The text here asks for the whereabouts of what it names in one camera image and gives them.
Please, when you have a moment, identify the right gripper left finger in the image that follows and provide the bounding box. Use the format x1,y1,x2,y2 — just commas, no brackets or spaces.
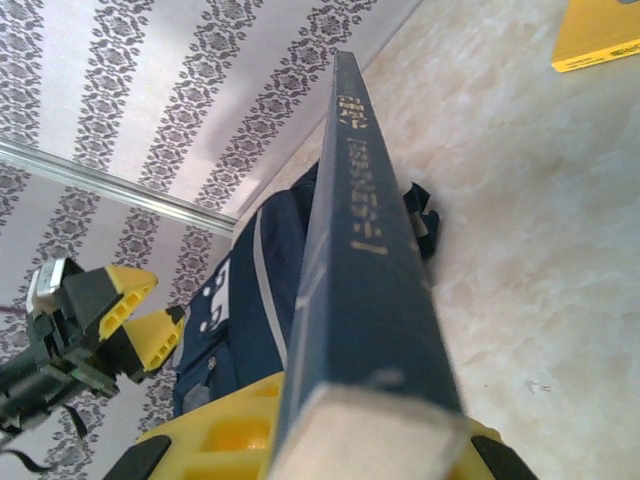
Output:
102,372,286,480

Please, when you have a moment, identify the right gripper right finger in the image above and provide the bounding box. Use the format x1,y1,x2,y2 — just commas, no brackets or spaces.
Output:
449,417,539,480

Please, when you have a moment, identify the navy blue backpack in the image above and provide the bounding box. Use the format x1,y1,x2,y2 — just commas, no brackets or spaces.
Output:
172,164,441,416

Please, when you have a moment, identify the blue book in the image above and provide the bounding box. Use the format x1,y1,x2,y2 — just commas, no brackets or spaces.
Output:
269,49,474,480

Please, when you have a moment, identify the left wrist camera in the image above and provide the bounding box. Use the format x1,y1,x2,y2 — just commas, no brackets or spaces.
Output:
27,257,69,316

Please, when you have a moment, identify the aluminium frame post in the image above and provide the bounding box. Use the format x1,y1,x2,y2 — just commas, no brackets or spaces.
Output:
0,137,239,235

